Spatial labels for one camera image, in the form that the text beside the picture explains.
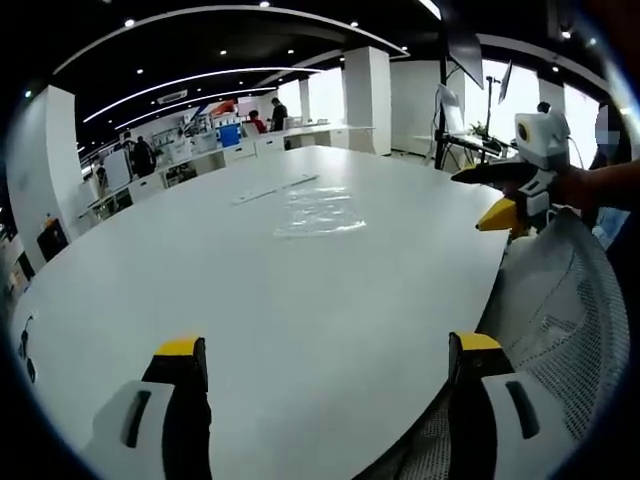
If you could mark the large black monitor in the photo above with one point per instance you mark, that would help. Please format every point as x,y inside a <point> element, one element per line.
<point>465,55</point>

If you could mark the black monitor stand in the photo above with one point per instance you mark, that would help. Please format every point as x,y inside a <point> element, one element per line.
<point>441,145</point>

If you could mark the silver laptop on stand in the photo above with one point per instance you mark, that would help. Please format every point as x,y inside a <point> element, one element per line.
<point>450,112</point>

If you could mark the small tilted black monitor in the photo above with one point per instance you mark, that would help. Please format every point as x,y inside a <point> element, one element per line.
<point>505,82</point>

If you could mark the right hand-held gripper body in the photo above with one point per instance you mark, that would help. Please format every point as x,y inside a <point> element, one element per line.
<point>547,142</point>

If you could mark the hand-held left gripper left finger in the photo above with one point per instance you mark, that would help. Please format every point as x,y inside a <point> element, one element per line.
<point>150,430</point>

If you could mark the green potted plant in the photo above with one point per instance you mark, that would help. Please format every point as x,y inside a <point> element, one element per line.
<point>478,130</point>

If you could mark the blue storage box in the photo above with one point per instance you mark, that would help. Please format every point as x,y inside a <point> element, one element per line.
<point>230,136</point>

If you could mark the white background counter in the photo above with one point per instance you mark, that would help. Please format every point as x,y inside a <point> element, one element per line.
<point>325,136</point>

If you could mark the clear food packaging bag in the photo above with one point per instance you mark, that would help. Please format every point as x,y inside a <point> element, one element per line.
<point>320,210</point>

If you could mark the ceiling air vent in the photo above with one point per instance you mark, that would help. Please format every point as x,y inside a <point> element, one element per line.
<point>172,96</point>

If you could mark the blue cloth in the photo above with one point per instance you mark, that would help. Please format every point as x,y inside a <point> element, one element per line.
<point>611,227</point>

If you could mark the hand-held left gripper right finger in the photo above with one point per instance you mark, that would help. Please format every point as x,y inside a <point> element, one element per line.
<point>505,425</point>

